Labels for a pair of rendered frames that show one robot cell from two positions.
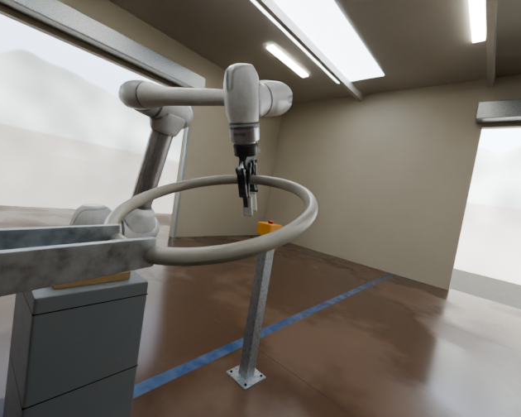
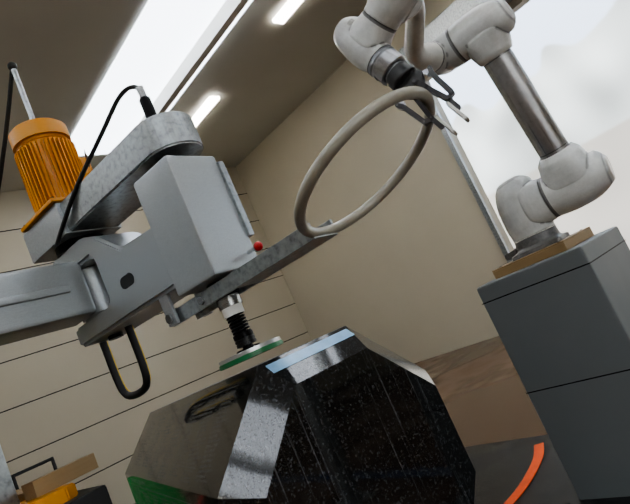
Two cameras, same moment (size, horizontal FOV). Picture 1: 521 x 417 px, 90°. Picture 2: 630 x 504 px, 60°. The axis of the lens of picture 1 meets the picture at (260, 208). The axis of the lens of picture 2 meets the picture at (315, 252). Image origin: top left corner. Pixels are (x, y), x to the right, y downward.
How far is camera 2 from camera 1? 1.45 m
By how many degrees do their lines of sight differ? 94
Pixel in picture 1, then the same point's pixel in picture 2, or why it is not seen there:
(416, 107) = not seen: outside the picture
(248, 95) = (347, 52)
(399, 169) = not seen: outside the picture
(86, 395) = (587, 395)
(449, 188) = not seen: outside the picture
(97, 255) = (286, 242)
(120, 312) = (565, 292)
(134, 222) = (547, 177)
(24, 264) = (268, 254)
